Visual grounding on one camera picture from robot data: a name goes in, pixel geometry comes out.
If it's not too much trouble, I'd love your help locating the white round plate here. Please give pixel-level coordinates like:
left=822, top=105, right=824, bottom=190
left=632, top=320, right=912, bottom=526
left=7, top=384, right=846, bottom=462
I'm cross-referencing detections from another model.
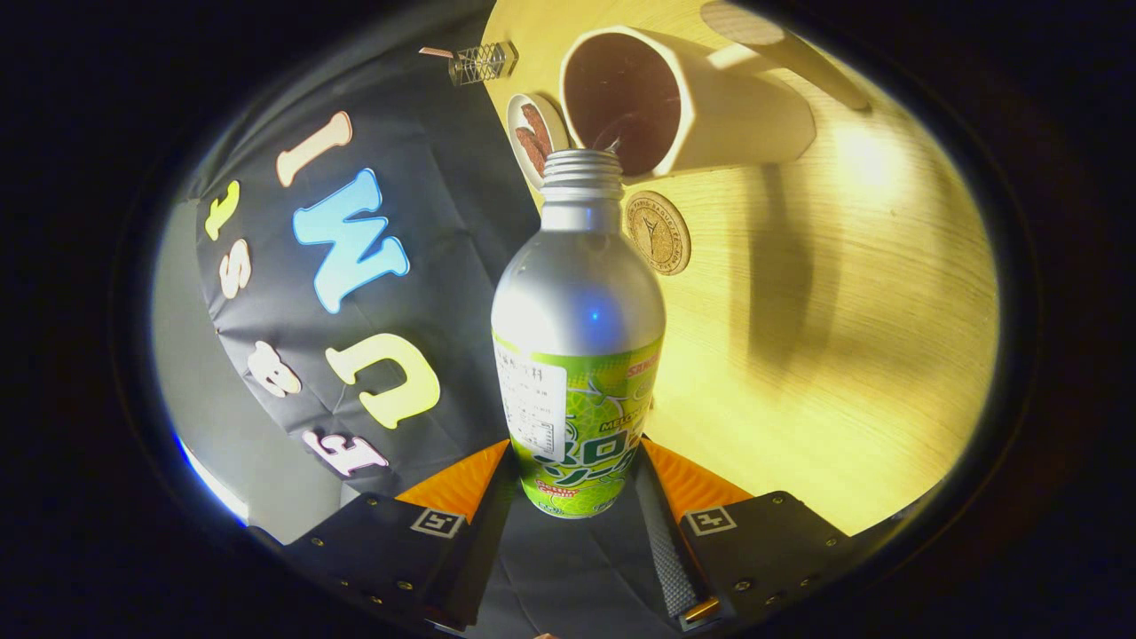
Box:
left=506, top=93, right=569, bottom=189

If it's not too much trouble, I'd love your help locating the silver green juice bottle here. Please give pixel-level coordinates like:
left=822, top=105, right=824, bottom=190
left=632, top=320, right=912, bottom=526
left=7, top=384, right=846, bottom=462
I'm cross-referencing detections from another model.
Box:
left=491, top=148, right=667, bottom=519

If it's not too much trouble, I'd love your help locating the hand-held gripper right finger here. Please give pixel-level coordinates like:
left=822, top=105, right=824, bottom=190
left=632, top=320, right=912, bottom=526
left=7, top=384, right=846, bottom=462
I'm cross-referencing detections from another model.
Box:
left=635, top=437, right=915, bottom=633

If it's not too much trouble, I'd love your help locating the wooden table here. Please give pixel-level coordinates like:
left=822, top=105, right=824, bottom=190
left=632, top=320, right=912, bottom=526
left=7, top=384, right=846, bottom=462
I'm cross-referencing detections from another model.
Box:
left=479, top=0, right=1001, bottom=538

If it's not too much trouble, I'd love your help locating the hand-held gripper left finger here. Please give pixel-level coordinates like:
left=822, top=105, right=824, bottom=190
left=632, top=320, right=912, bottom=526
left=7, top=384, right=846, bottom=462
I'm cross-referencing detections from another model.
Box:
left=282, top=440, right=517, bottom=631

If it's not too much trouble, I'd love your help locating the wire mesh holder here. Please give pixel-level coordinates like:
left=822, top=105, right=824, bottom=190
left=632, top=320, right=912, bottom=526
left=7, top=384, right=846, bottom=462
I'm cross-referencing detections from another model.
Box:
left=448, top=40, right=519, bottom=87

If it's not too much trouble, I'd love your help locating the black backdrop cloth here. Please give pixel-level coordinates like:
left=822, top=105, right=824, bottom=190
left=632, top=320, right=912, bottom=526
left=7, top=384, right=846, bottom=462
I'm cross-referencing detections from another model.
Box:
left=177, top=9, right=684, bottom=639

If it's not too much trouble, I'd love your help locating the cream cup with handle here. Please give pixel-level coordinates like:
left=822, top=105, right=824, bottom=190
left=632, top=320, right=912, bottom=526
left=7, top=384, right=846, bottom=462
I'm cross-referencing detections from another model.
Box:
left=559, top=0, right=871, bottom=178

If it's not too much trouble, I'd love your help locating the round cork coaster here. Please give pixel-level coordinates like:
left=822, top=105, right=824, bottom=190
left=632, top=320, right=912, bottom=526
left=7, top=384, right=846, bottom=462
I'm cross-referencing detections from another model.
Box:
left=625, top=190, right=692, bottom=276

